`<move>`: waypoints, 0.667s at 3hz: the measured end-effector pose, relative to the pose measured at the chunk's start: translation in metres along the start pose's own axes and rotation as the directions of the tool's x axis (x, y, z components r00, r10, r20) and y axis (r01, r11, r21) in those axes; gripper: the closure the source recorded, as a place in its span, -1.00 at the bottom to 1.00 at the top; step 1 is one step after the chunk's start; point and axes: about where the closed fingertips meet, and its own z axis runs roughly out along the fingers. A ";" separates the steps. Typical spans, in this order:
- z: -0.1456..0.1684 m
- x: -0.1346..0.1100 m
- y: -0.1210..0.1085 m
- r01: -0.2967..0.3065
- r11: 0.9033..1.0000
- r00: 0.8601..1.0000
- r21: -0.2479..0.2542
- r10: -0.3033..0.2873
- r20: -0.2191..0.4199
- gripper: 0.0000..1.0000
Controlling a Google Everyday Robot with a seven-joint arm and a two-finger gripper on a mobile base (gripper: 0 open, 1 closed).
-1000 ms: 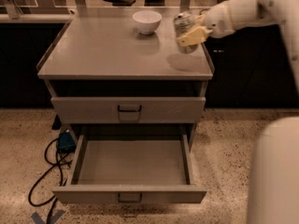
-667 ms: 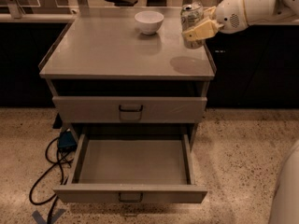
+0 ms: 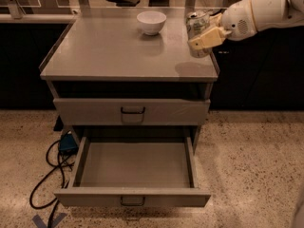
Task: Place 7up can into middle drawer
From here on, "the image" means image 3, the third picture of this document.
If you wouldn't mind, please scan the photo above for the blue power box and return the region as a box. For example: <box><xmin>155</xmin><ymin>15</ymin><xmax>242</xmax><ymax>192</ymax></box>
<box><xmin>58</xmin><ymin>133</ymin><xmax>78</xmax><ymax>154</ymax></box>

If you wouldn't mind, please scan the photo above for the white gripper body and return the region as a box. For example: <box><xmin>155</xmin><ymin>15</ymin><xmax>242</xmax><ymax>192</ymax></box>
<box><xmin>221</xmin><ymin>0</ymin><xmax>257</xmax><ymax>41</ymax></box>

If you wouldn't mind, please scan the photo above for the grey drawer cabinet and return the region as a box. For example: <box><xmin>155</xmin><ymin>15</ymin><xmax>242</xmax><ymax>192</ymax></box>
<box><xmin>38</xmin><ymin>7</ymin><xmax>220</xmax><ymax>207</ymax></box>

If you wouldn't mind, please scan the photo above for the black office chair seat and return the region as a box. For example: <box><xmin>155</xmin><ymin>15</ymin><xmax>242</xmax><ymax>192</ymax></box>
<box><xmin>106</xmin><ymin>0</ymin><xmax>141</xmax><ymax>7</ymax></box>

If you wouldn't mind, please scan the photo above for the white ceramic bowl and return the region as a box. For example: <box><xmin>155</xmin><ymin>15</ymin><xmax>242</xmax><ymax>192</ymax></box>
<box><xmin>137</xmin><ymin>11</ymin><xmax>167</xmax><ymax>35</ymax></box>

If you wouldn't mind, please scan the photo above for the closed grey upper drawer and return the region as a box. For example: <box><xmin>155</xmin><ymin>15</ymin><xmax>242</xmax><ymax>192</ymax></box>
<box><xmin>54</xmin><ymin>98</ymin><xmax>210</xmax><ymax>125</ymax></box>

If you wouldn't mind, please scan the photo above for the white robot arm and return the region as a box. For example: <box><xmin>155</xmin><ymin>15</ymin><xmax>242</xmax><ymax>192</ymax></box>
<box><xmin>188</xmin><ymin>0</ymin><xmax>304</xmax><ymax>50</ymax></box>

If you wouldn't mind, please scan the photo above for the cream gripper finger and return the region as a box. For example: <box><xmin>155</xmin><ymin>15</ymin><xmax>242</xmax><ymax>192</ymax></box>
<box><xmin>209</xmin><ymin>13</ymin><xmax>222</xmax><ymax>26</ymax></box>
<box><xmin>187</xmin><ymin>27</ymin><xmax>232</xmax><ymax>50</ymax></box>

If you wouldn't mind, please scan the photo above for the open grey middle drawer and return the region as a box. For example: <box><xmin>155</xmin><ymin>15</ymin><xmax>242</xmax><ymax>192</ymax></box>
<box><xmin>55</xmin><ymin>137</ymin><xmax>210</xmax><ymax>207</ymax></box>

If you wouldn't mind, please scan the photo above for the silver green 7up can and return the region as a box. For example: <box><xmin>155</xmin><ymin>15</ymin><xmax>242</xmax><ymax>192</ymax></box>
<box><xmin>185</xmin><ymin>10</ymin><xmax>211</xmax><ymax>58</ymax></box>

